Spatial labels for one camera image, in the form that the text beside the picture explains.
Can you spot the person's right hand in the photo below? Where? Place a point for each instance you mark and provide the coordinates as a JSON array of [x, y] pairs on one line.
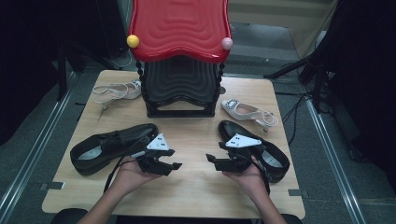
[[252, 180]]

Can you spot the white slingback heeled shoe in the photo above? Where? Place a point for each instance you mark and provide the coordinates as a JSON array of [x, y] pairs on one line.
[[132, 90], [239, 112]]

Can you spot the black tape strip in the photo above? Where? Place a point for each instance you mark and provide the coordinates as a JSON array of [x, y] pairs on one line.
[[297, 193], [53, 186]]

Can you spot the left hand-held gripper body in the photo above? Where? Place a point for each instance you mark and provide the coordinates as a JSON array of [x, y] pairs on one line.
[[157, 144]]

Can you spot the dark curtain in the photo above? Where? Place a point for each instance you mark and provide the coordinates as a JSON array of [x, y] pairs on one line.
[[31, 46], [367, 62]]

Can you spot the black leather shoe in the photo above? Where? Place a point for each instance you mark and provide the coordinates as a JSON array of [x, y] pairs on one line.
[[124, 140], [230, 129]]

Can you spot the dark round table grommet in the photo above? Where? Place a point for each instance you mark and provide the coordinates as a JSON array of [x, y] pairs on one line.
[[222, 90]]

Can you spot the red and black shoe rack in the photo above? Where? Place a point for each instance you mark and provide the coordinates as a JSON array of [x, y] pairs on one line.
[[180, 28]]

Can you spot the black upright stand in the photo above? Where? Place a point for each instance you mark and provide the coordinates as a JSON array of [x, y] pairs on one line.
[[61, 74]]

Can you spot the person's left hand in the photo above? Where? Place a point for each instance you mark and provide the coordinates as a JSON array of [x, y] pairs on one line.
[[130, 177]]

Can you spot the metal floor rail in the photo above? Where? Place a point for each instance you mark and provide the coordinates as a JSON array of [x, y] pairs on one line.
[[37, 137], [333, 155]]

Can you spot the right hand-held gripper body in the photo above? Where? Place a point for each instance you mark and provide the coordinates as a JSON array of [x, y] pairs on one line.
[[241, 141]]

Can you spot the black tripod stand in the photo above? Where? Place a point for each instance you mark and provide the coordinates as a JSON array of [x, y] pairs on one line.
[[286, 67]]

